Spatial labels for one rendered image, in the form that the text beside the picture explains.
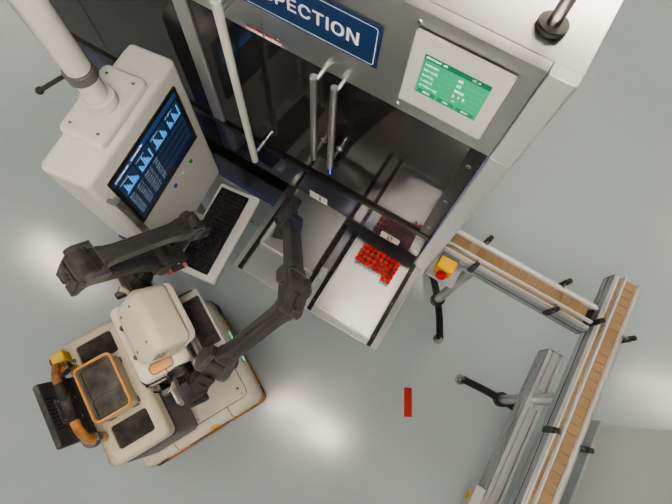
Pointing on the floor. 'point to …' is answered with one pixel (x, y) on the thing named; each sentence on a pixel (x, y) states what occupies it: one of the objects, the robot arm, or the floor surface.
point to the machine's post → (504, 156)
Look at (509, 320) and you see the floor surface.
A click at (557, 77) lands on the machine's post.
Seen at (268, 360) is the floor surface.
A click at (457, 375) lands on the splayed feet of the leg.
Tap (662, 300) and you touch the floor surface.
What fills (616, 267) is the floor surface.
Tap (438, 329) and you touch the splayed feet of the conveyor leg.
